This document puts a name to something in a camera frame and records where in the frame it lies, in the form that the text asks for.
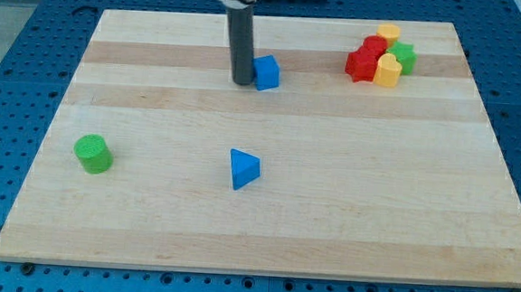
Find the blue triangle block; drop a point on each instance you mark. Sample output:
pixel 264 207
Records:
pixel 245 168

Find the red star block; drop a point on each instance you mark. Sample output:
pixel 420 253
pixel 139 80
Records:
pixel 361 65

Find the green star block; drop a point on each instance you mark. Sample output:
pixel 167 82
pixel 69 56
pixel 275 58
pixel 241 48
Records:
pixel 405 55

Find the blue cube block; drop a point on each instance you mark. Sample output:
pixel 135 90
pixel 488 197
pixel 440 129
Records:
pixel 266 71

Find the wooden board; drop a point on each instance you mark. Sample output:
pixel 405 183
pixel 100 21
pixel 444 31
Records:
pixel 357 182

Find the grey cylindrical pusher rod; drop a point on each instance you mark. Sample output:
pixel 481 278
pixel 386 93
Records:
pixel 240 34

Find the yellow heart block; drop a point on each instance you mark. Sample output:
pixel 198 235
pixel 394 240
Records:
pixel 388 71

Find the red round block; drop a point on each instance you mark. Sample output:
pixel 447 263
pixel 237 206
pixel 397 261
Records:
pixel 375 45

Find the green cylinder block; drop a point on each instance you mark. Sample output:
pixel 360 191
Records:
pixel 93 154

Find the yellow cylinder block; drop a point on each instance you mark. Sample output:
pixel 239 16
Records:
pixel 390 32

